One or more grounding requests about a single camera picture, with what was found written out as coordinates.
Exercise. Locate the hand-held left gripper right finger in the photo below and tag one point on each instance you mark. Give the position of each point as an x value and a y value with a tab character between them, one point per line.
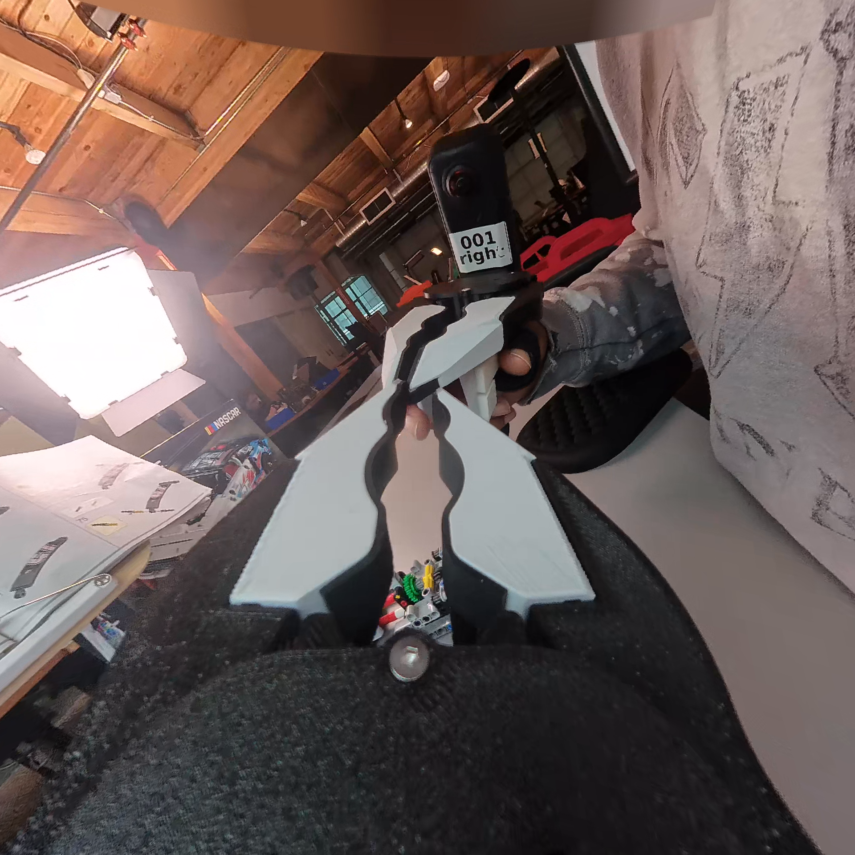
514	528

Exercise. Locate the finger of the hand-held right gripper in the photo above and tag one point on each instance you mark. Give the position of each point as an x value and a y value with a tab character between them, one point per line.
467	347
397	354

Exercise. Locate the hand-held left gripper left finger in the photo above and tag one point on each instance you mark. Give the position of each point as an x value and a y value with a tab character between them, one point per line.
320	514

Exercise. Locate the toy brick car chassis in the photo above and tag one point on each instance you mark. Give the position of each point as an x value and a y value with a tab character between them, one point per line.
417	601

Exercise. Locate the person's right hand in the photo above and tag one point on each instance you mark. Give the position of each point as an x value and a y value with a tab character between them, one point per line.
514	363

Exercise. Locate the paned window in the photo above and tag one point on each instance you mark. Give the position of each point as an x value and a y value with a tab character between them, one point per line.
351	307

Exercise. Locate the white air vent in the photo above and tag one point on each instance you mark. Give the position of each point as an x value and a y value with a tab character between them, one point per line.
377	207

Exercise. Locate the toy car set box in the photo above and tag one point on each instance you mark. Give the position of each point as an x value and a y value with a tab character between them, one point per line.
227	454

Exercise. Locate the black mesh office chair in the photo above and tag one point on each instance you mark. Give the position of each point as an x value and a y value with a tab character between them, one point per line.
601	427

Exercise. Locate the open instruction booklet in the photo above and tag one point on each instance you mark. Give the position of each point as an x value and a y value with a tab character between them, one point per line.
80	507

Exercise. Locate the person's patterned grey sweatshirt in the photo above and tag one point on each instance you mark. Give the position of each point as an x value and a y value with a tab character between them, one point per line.
748	267

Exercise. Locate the bright studio light panel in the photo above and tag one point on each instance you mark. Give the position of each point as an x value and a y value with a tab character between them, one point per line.
87	327

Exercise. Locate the metal ceiling pipe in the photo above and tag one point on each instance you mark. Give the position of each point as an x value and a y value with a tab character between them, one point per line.
73	127

